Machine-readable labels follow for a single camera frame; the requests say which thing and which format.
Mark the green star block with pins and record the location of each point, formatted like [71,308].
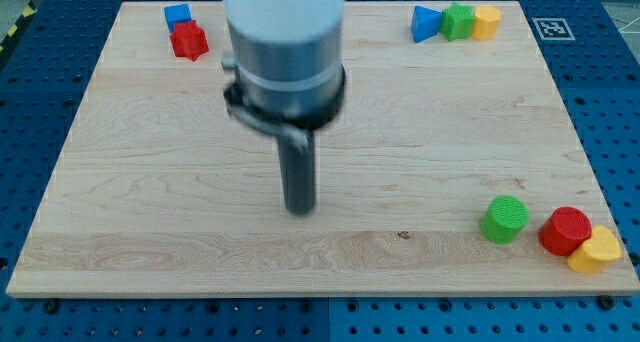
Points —
[457,21]

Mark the yellow hexagon block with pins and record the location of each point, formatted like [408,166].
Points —
[486,23]

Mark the yellow heart block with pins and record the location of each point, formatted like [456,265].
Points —
[596,253]

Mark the white fiducial marker tag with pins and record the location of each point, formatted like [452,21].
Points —
[553,29]

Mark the red cylinder block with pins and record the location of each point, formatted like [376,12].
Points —
[564,231]

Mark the blue cube block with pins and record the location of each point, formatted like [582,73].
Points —
[179,13]

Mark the red star block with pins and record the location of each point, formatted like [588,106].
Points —
[189,40]

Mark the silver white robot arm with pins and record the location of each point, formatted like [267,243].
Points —
[288,59]

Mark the green cylinder block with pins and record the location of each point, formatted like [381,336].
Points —
[504,219]

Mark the blue triangle block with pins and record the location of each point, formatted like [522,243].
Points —
[425,23]

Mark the light wooden board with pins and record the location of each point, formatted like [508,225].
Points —
[158,193]

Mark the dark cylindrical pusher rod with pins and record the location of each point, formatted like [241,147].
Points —
[298,175]

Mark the yellow black hazard tape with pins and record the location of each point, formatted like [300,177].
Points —
[18,28]

